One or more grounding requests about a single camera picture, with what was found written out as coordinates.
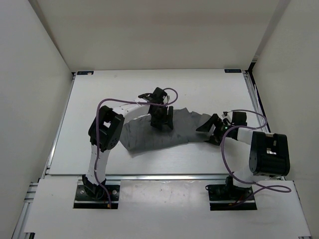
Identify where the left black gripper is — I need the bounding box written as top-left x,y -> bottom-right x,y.
150,105 -> 173,129

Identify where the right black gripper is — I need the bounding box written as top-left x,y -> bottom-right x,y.
197,114 -> 233,146

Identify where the grey pleated skirt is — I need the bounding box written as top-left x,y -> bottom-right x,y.
120,108 -> 211,153

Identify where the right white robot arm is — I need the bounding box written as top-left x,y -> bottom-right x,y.
196,110 -> 291,199

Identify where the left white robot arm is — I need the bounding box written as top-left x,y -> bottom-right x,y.
82,87 -> 173,200

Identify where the right blue label sticker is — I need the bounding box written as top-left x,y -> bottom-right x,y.
224,69 -> 242,73

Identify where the blue label sticker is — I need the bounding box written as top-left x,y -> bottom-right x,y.
77,71 -> 94,75
224,69 -> 242,73

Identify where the left blue label sticker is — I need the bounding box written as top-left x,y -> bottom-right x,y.
77,71 -> 94,75

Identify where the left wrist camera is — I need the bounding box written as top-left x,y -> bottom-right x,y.
163,95 -> 170,105

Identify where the aluminium front rail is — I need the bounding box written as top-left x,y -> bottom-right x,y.
106,174 -> 228,181

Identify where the right aluminium side rail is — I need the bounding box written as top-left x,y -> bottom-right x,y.
242,71 -> 290,182

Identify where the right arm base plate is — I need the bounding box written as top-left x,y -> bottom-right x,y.
205,176 -> 257,211

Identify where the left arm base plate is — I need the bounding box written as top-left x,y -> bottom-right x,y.
73,180 -> 120,210

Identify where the left aluminium frame rail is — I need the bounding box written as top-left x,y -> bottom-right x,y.
9,109 -> 63,239

